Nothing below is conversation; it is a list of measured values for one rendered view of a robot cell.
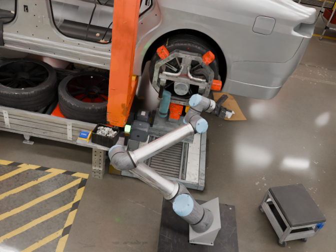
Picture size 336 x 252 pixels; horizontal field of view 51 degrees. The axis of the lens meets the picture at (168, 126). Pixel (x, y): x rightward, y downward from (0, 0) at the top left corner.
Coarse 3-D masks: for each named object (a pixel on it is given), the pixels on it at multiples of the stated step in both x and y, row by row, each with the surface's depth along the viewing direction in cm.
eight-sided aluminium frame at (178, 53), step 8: (168, 56) 307; (184, 56) 306; (192, 56) 305; (200, 56) 305; (160, 64) 313; (208, 72) 313; (152, 80) 325; (208, 80) 318; (208, 88) 323; (184, 104) 338
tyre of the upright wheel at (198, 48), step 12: (168, 36) 326; (180, 36) 318; (192, 36) 319; (156, 48) 329; (168, 48) 311; (180, 48) 310; (192, 48) 309; (204, 48) 311; (156, 60) 320; (216, 60) 323; (216, 72) 322
